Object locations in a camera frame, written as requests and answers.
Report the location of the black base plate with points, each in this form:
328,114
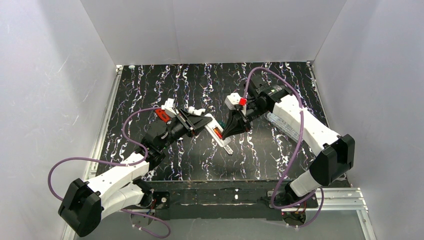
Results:
213,199

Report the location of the clear plastic screw box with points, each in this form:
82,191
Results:
292,132

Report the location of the aluminium frame rail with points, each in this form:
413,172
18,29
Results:
335,199

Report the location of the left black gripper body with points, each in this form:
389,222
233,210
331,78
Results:
187,121

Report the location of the white plastic faucet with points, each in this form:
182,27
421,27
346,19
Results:
197,112

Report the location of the white battery cover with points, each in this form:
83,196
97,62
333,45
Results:
228,150

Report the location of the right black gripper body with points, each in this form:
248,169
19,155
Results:
243,114

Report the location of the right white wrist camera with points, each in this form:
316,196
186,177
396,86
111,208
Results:
235,102

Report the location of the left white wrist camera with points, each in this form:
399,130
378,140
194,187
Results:
169,107

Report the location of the red handled adjustable wrench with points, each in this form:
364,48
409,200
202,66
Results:
163,115

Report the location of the white remote control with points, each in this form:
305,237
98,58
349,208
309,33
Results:
214,124

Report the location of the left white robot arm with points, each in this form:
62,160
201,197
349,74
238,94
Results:
87,203

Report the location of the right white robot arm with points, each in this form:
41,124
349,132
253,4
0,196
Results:
334,153

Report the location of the green handled screwdriver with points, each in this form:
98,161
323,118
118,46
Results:
222,125

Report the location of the orange battery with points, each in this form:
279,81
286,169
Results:
218,133

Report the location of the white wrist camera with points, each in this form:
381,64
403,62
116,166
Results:
169,107
235,102

